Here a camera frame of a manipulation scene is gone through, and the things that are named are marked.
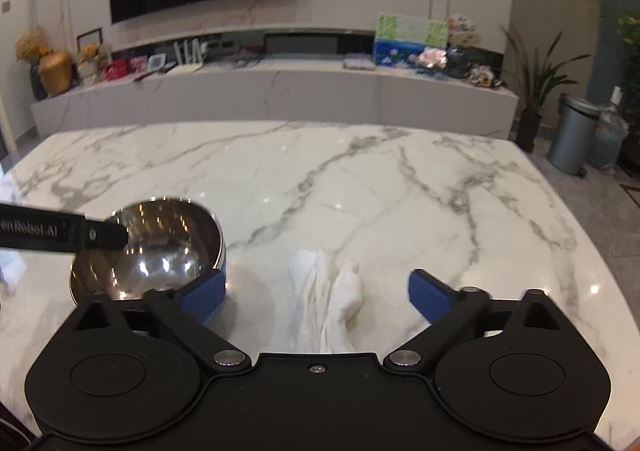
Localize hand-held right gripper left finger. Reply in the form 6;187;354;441
64;270;252;375

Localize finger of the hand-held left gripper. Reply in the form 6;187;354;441
82;214;129;252

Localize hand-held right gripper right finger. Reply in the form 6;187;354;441
382;269;572;375

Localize blue steel bowl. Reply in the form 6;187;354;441
69;197;229;308

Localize white paper towel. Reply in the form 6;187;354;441
287;247;365;355

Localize dark vase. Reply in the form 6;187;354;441
30;63;49;100

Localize gold vase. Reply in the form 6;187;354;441
39;51;76;96

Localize red gift box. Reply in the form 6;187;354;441
104;58;132;82

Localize teddy bear bouquet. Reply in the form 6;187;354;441
77;44;112;82

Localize dried yellow flowers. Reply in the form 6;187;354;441
15;27;52;64

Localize white router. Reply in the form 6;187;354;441
167;38;209;76

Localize grey metal trash can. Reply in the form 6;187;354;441
546;93;601;176

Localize white marble media console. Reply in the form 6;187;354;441
30;26;520;140

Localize black and white figurines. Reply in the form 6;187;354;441
467;65;504;90

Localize potted green plant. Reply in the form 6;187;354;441
500;23;583;154

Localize dark glass jar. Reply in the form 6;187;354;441
445;45;471;79

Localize clear box of pink flowers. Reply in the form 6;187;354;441
415;47;447;74

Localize clear water jug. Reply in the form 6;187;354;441
587;86;629;172

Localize lotus pond painting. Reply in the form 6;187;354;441
372;13;449;66

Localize round paper fan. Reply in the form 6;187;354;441
446;15;484;46

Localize black media box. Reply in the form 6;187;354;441
264;32;346;55

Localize black picture frame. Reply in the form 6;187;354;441
76;29;104;54

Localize tangle of dark cables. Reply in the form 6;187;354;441
227;50;264;68

